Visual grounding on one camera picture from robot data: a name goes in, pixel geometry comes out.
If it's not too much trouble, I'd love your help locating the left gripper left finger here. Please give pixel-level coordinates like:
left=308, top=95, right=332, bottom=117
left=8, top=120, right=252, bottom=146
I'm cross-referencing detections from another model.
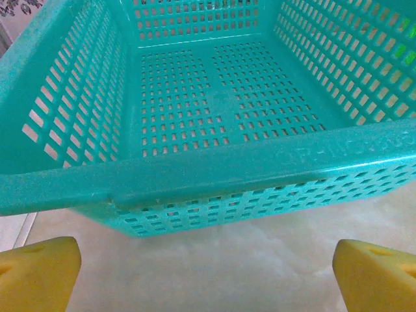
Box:
left=0, top=236, right=83, bottom=312

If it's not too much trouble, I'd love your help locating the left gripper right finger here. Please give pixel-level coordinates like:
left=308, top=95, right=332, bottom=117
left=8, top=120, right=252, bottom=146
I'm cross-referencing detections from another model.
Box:
left=332, top=239, right=416, bottom=312

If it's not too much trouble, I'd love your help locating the teal plastic basket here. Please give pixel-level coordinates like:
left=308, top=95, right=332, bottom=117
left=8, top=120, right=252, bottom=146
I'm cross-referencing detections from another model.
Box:
left=0, top=0, right=416, bottom=241

